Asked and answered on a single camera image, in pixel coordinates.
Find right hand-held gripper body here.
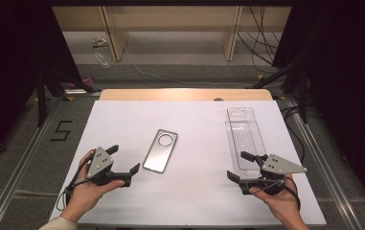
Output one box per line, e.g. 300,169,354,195
240,153,308,196

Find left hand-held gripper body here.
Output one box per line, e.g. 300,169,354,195
86,146,124,188

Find clear plastic box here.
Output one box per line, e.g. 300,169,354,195
226,106,267,178

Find grey phone case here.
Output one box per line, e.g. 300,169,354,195
142,128,179,174

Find person's right hand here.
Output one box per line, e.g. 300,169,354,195
249,173,302,224

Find person's left hand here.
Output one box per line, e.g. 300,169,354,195
65,149,125,215

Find white table board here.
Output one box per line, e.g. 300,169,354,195
49,100,328,228

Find pink floor item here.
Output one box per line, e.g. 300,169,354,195
67,76,95,90

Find black metal stand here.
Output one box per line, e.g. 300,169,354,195
35,67,103,128
252,61,309,125

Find light wooden table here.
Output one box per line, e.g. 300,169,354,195
99,88,274,103

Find clear plastic packaging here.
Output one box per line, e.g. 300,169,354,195
94,52,111,69

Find small grey floor item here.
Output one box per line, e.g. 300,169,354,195
91,36,109,49

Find black curtain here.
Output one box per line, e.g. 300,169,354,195
271,0,365,219
0,0,82,169

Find light wooden shelf unit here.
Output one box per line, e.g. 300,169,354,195
51,5,293,62

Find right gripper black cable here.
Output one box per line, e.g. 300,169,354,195
260,174,302,213

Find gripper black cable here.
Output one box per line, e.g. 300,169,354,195
260,174,302,213
56,159,92,213

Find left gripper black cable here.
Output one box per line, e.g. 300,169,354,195
56,159,92,213

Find black floor cable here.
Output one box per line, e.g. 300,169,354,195
280,104,323,165

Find aluminium floor rail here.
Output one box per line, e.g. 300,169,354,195
0,95,65,230
284,95,364,230

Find bundle of black cables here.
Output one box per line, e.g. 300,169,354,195
237,5,284,75

